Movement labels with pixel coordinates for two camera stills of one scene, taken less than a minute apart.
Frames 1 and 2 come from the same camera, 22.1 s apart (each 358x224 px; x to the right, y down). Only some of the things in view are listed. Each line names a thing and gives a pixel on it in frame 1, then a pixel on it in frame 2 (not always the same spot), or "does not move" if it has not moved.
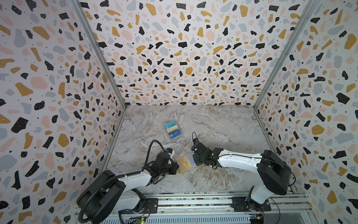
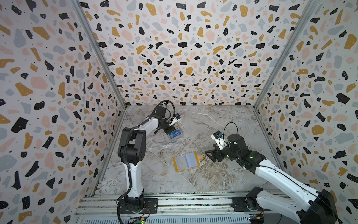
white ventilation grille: x=182 y=219 does not move
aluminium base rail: x=295 y=204 does not move
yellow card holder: x=186 y=163 does not move
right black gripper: x=197 y=158 -> x=219 y=153
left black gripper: x=175 y=168 -> x=169 y=130
